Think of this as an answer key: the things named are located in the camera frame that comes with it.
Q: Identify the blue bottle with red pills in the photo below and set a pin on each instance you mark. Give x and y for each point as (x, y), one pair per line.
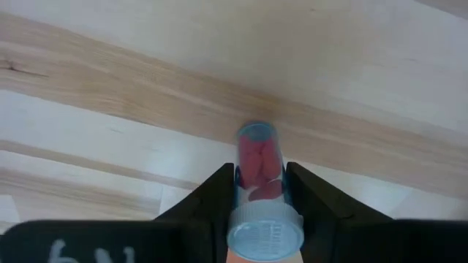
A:
(261, 164)

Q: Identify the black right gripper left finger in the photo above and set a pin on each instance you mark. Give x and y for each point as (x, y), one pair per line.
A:
(183, 233)

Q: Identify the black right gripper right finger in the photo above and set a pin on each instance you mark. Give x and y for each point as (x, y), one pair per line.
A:
(347, 233)

